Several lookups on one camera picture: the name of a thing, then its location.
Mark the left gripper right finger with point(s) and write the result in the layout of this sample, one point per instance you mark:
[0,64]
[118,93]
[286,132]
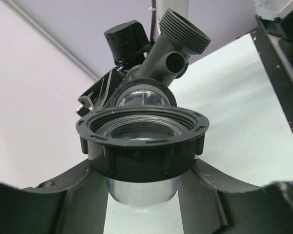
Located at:
[212,202]

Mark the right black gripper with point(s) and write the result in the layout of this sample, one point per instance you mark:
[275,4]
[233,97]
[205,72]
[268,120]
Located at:
[98,95]

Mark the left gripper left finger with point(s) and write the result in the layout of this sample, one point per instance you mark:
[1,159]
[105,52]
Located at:
[74,202]

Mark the grey tee pipe fitting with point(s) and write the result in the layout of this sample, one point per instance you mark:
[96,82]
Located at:
[178,41]

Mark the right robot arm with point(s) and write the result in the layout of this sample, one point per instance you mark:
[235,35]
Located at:
[129,45]

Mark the left aluminium frame post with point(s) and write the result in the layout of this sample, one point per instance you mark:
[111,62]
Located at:
[11,4]

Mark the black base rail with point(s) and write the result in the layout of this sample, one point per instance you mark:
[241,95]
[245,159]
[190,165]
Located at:
[276,55]

